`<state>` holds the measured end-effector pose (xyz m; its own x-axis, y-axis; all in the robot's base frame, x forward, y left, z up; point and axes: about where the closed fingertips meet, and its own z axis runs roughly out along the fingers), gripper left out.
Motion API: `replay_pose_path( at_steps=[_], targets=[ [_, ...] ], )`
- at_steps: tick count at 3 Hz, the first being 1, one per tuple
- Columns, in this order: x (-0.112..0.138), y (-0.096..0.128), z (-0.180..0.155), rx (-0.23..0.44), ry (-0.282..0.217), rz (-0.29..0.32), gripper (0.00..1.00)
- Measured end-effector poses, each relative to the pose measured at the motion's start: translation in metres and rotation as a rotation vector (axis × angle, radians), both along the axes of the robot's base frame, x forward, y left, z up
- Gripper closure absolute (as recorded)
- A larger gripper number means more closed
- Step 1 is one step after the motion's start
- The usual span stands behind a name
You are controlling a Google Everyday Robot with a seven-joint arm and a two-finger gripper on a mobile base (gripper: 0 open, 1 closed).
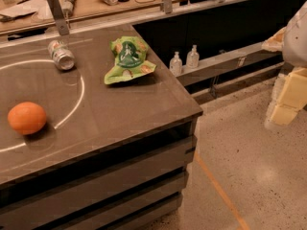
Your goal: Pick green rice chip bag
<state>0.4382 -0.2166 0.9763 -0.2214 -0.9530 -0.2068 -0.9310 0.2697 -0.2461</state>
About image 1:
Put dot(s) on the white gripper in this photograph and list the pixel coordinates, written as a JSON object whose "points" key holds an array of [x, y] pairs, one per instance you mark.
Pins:
{"points": [[295, 40]]}

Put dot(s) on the green rice chip bag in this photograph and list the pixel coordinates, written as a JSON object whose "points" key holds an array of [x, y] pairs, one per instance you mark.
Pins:
{"points": [[130, 60]]}

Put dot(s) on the right clear sanitizer bottle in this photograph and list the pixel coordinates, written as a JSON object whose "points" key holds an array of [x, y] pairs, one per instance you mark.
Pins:
{"points": [[193, 56]]}

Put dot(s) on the clear sanitizer bottle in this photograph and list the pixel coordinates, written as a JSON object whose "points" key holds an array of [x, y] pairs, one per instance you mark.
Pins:
{"points": [[193, 56], [175, 65]]}

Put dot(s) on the left clear sanitizer bottle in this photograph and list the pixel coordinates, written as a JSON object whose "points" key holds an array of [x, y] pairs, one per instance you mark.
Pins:
{"points": [[175, 65]]}

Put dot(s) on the silver soda can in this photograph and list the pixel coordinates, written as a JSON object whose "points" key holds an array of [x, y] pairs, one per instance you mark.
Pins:
{"points": [[61, 55]]}

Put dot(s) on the white paper sheets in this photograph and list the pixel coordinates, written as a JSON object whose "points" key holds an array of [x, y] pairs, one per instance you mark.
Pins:
{"points": [[38, 7]]}

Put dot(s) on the orange fruit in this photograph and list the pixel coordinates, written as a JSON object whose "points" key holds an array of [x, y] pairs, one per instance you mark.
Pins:
{"points": [[27, 118]]}

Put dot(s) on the grey metal bracket left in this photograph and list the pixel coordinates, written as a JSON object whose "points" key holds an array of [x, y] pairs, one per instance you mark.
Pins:
{"points": [[58, 16]]}

